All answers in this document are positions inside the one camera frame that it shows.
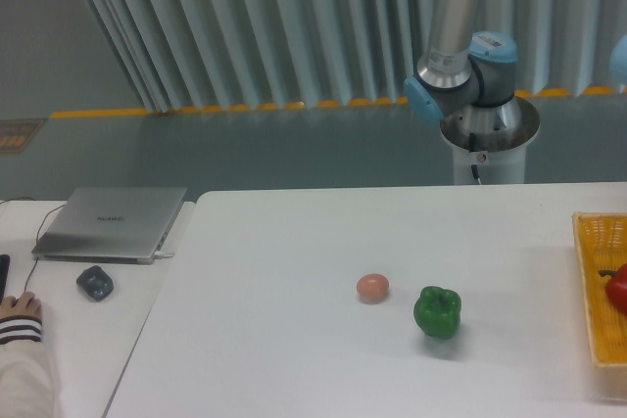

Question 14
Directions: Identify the white folding partition screen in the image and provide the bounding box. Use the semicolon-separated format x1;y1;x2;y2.
86;0;626;113

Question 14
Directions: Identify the red bell pepper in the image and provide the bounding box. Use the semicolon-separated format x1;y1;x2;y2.
598;264;627;314

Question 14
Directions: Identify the small dark grey tray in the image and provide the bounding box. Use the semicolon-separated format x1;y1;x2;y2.
76;265;115;302

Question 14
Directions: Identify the forearm in striped sleeve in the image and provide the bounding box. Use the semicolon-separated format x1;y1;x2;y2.
1;315;55;417

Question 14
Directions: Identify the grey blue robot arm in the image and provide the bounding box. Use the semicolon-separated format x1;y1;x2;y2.
406;0;626;121

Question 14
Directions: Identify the black keyboard edge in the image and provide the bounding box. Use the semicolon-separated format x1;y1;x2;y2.
0;254;11;301

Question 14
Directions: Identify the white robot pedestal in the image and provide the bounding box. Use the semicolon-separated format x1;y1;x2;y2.
440;97;540;185

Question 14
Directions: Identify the black mouse cable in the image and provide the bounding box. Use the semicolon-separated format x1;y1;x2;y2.
0;197;68;295

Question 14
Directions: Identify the green bell pepper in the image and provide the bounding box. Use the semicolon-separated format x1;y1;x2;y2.
413;286;462;340

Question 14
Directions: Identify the silver closed laptop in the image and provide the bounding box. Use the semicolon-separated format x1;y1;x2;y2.
32;187;186;264

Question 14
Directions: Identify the person's hand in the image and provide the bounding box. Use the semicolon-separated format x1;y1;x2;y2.
0;292;42;322

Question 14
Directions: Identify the brown egg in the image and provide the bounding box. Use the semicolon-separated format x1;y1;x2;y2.
356;273;390;303

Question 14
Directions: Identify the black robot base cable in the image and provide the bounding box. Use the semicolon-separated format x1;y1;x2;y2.
467;131;484;186

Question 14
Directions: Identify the yellow woven basket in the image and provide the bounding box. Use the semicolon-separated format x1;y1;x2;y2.
571;210;627;398

